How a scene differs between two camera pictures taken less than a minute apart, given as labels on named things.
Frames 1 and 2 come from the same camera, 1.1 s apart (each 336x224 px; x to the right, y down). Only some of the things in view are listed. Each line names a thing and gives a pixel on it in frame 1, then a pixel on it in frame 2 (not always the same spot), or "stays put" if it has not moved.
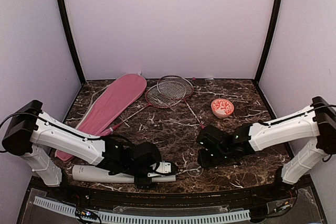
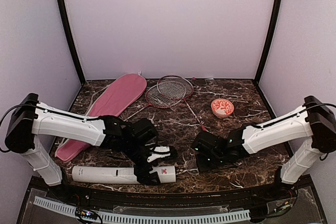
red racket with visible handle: x=177 y=87 stays put
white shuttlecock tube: x=96 y=174 stays put
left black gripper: x=145 y=184 to x=145 y=179
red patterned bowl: x=221 y=108 stays put
